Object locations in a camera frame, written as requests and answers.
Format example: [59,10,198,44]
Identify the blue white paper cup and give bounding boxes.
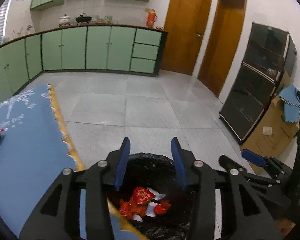
[146,202,159,218]

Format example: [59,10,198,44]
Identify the red gold paper bag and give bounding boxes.
[130,187,155,205]

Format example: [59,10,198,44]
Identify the black wok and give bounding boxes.
[76,14,92,24]

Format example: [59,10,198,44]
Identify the wooden door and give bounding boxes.
[198,0,247,96]
[160,0,212,75]

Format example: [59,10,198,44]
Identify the orange thermos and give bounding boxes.
[146,9,157,28]

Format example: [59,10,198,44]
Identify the green lower kitchen cabinets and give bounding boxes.
[0,24,168,102]

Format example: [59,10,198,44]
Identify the blue cloth on box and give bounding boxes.
[279,85,300,123]

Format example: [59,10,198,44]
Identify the black trash bin with bag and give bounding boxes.
[107,153,197,239]

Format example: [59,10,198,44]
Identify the large cardboard box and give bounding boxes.
[240,73,299,157]

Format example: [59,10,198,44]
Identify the red plastic bag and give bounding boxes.
[153,199,171,215]
[119,197,147,220]

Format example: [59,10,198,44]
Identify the white cooking pot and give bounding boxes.
[59,14,71,28]

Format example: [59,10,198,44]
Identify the black glass cabinet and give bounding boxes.
[219,22,297,144]

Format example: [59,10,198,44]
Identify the left wooden door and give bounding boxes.
[160,0,212,75]

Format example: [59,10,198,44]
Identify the right wooden door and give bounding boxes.
[198,0,247,96]

